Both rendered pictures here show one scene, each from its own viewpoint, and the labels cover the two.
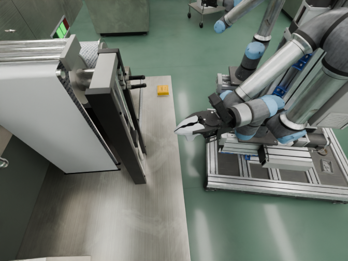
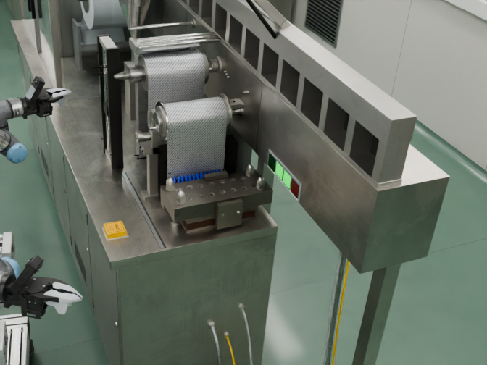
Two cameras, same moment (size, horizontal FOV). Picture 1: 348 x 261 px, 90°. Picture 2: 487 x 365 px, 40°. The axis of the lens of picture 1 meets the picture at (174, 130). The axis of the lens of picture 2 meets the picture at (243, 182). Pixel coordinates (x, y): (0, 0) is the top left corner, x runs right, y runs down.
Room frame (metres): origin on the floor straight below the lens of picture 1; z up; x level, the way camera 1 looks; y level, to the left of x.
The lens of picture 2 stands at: (2.82, -0.23, 2.42)
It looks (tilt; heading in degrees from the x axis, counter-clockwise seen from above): 33 degrees down; 158
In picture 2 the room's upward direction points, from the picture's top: 5 degrees clockwise
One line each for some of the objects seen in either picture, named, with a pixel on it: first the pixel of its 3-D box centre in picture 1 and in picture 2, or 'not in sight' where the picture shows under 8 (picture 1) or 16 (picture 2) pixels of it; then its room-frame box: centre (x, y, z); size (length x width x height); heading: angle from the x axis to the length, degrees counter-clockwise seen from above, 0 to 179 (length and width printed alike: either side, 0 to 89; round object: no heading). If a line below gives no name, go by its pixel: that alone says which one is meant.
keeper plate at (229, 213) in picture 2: not in sight; (229, 214); (0.93, 0.49, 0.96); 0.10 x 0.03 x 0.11; 95
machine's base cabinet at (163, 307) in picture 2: not in sight; (117, 174); (-0.27, 0.27, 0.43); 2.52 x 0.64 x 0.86; 5
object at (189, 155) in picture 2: not in sight; (196, 155); (0.72, 0.41, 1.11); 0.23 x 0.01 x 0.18; 95
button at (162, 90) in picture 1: (162, 90); (114, 229); (0.85, 0.07, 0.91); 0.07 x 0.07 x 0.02; 5
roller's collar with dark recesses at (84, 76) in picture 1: (91, 79); (136, 74); (0.42, 0.25, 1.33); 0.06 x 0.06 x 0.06; 5
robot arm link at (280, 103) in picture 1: (268, 109); not in sight; (0.62, -0.50, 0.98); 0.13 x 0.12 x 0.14; 20
